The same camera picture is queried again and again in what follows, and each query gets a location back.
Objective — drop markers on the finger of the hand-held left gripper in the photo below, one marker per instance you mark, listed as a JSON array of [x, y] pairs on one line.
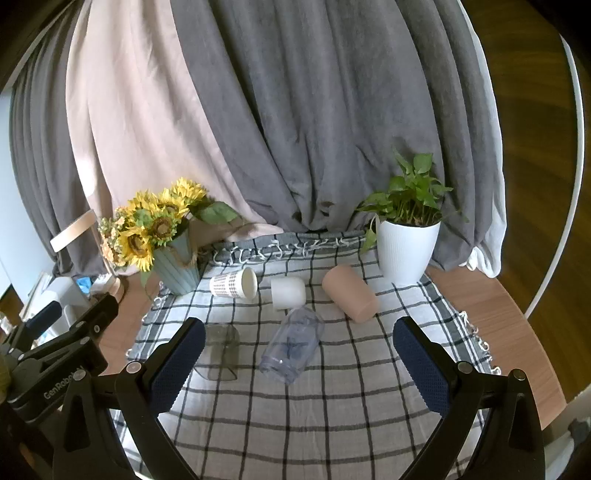
[[99, 311], [44, 316]]

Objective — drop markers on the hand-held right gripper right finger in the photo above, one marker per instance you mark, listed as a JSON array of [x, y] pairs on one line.
[[422, 364]]

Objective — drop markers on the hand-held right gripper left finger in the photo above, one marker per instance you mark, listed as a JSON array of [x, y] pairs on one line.
[[178, 364]]

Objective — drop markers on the clear plastic cup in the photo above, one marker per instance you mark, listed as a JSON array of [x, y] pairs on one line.
[[291, 346]]

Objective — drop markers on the grey glass cup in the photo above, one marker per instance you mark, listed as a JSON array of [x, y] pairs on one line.
[[219, 355]]

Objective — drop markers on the patterned paper cup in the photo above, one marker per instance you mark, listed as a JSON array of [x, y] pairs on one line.
[[228, 284]]

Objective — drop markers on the pink cup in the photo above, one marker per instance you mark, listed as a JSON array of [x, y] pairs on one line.
[[348, 293]]

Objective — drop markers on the white cup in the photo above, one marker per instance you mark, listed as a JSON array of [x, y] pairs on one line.
[[287, 293]]

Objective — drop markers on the white box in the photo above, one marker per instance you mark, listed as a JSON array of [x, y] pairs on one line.
[[57, 293]]

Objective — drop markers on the teal ribbed vase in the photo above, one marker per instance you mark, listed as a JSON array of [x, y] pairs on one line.
[[178, 272]]

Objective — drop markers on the sunflower bouquet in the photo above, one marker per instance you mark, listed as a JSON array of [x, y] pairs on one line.
[[147, 221]]

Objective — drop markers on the white ribbed plant pot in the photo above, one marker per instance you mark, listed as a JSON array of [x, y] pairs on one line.
[[406, 251]]

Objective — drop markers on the white sheer curtain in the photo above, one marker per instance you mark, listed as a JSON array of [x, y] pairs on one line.
[[485, 261]]

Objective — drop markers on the checked tablecloth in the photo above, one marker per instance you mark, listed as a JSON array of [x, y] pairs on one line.
[[286, 424]]

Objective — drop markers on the grey curtain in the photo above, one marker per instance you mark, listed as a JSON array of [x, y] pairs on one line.
[[332, 115], [41, 175]]

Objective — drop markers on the green leafy plant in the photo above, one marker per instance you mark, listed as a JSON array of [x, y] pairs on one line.
[[411, 194]]

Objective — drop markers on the black tripod knob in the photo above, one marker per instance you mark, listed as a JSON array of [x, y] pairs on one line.
[[581, 431]]

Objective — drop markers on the beige curtain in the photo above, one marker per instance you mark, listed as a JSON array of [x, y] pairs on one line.
[[138, 120]]

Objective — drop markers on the white curved pole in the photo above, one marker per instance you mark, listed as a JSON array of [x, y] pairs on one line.
[[565, 184]]

